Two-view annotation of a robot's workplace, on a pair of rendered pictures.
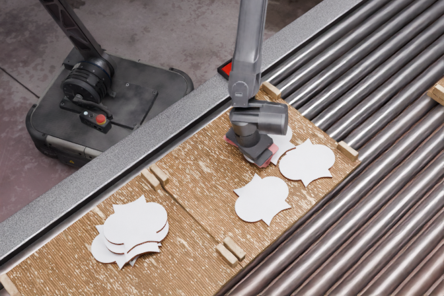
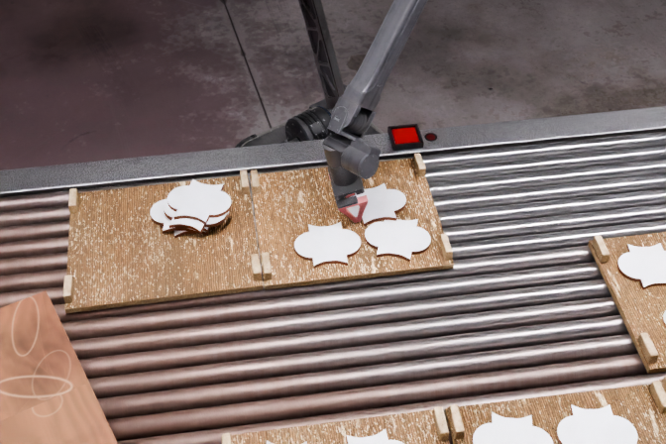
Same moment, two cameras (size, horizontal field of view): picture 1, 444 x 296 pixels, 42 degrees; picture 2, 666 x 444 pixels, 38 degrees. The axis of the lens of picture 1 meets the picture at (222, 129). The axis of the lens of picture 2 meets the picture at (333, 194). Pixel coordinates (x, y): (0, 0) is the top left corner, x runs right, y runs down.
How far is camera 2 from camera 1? 108 cm
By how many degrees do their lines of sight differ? 24
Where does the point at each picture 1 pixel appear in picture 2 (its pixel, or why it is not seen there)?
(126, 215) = (196, 191)
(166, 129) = (297, 156)
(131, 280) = (166, 246)
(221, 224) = (275, 246)
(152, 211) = (219, 199)
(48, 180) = not seen: hidden behind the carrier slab
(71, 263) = (131, 210)
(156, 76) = not seen: hidden behind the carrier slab
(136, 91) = not seen: hidden behind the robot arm
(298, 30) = (504, 132)
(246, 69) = (353, 97)
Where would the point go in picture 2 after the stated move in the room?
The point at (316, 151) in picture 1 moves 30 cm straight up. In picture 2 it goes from (414, 232) to (422, 127)
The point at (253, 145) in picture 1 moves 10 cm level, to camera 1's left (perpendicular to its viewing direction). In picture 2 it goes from (342, 185) to (304, 168)
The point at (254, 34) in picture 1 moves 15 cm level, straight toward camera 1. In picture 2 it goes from (374, 67) to (330, 103)
